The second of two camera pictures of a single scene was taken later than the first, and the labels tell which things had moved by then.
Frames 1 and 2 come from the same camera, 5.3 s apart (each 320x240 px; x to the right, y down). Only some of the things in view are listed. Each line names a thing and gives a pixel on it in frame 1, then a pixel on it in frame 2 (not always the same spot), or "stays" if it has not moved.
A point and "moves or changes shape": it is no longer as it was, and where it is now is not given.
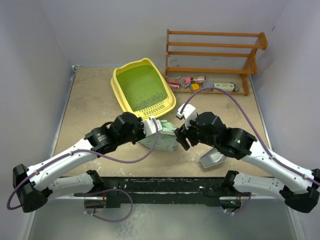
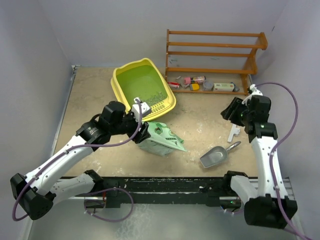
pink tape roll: (187, 80) stays
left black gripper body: (145, 123) to (137, 137)
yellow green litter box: (139, 88) stays
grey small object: (236, 89) stays
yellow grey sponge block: (194, 87) stays
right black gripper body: (192, 132) to (237, 112)
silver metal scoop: (211, 158) stays
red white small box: (173, 85) stays
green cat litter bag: (167, 140) moves or changes shape
